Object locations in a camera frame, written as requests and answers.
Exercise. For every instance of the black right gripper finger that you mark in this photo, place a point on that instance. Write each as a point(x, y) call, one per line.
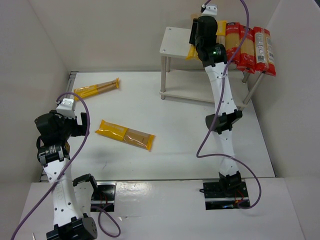
point(84, 127)
point(194, 32)

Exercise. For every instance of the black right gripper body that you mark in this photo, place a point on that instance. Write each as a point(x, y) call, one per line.
point(193, 31)

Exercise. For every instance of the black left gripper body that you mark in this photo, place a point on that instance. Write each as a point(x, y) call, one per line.
point(81, 124)

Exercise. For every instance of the yellow pasta bag with barcode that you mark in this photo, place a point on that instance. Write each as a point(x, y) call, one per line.
point(192, 53)

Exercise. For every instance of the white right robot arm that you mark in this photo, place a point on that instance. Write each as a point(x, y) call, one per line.
point(213, 55)

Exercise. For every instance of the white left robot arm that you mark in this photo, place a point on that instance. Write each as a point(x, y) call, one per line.
point(71, 197)

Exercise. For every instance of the yellow pasta bag on shelf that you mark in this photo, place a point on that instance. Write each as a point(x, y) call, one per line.
point(221, 32)

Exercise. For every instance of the red pasta bag left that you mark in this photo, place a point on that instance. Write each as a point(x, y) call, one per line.
point(232, 39)

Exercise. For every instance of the red pasta bag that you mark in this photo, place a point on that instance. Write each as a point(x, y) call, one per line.
point(247, 54)
point(264, 57)
point(232, 39)

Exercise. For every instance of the yellow pasta bag far left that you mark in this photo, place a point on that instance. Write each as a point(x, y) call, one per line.
point(97, 89)

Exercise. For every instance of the white two-tier shelf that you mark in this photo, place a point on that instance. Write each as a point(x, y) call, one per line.
point(195, 84)

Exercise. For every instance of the red pasta bag middle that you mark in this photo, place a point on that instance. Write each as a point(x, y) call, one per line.
point(247, 54)

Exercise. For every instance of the yellow pasta bag centre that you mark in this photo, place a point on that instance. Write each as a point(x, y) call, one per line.
point(126, 135)

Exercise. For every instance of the red pasta bag right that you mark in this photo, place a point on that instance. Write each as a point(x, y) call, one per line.
point(264, 57)

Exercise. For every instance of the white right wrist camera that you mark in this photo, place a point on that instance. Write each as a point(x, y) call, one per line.
point(209, 10)

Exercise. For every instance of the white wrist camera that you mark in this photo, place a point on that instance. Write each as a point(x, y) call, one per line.
point(209, 10)
point(66, 108)

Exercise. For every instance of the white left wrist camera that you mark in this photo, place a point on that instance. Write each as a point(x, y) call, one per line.
point(66, 108)

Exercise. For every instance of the aluminium table edge rail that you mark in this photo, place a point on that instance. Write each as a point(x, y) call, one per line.
point(71, 80)

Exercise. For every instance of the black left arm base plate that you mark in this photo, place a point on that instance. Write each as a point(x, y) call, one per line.
point(104, 196)

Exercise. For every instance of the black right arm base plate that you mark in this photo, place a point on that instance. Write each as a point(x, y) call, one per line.
point(216, 199)

